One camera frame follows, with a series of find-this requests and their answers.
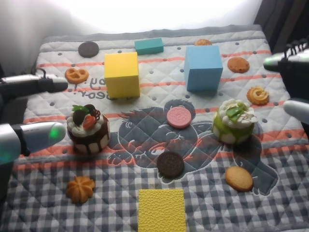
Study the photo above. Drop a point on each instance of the pink sandwich cookie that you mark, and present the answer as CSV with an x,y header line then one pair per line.
x,y
179,117

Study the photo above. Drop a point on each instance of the dark brown sandwich cookie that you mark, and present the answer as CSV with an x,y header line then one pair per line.
x,y
170,164

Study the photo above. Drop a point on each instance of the yellow cube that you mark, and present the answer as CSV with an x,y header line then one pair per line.
x,y
122,77

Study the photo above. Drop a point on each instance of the blue cube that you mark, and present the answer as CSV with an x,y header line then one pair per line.
x,y
202,70

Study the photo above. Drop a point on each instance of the orange flower shaped cookie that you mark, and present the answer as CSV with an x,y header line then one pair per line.
x,y
80,189

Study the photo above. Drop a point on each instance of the chocolate chip cookie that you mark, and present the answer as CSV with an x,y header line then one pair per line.
x,y
238,64

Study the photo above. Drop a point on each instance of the scalloped golden cookie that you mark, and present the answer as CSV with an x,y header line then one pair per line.
x,y
203,42

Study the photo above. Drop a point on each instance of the chocolate cake with strawberry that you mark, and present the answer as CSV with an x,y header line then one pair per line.
x,y
88,135

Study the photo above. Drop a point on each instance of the plain dark round cookie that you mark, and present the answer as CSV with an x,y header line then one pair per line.
x,y
88,49

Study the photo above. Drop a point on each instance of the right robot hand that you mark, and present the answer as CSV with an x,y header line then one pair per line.
x,y
295,79

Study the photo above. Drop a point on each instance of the green cream cake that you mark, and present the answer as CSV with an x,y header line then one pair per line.
x,y
231,125

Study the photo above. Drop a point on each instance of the teal rectangular block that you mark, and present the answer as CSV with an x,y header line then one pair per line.
x,y
149,46

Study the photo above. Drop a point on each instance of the round plain golden biscuit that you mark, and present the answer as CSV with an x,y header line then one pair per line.
x,y
239,178

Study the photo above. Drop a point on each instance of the pretzel shaped cookie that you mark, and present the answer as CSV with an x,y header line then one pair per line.
x,y
76,75

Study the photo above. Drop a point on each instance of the swirl butter cookie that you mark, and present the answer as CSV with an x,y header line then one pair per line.
x,y
257,95

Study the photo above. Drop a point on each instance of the grey quilt with bear print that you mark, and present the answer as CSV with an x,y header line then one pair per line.
x,y
149,142

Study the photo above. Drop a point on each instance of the yellow textured square pad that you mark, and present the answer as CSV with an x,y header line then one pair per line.
x,y
161,210

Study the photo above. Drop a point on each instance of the dark curtain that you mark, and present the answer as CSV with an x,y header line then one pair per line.
x,y
280,21

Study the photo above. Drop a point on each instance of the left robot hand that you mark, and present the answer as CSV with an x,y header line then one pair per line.
x,y
41,136

